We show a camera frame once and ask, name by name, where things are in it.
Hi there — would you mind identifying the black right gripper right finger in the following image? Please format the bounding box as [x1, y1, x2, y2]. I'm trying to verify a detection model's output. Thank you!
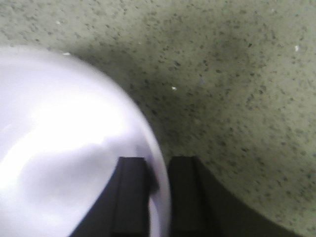
[169, 156, 306, 237]

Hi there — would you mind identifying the purple plastic bowl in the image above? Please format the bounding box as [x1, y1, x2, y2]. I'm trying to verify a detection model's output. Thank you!
[0, 46, 171, 237]

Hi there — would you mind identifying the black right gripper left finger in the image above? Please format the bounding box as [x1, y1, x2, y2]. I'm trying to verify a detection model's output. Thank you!
[70, 157, 160, 237]

